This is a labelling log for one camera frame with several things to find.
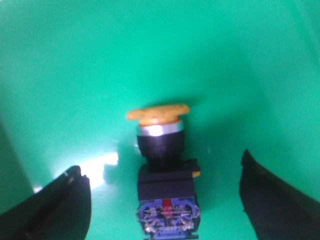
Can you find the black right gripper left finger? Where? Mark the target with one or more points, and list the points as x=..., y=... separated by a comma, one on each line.
x=60, y=211

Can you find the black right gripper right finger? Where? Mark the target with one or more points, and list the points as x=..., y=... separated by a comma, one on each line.
x=276, y=209

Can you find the yellow mushroom push button switch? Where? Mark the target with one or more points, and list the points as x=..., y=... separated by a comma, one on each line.
x=168, y=207

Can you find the bright green plastic bin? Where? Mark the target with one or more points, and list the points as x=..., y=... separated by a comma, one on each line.
x=70, y=70

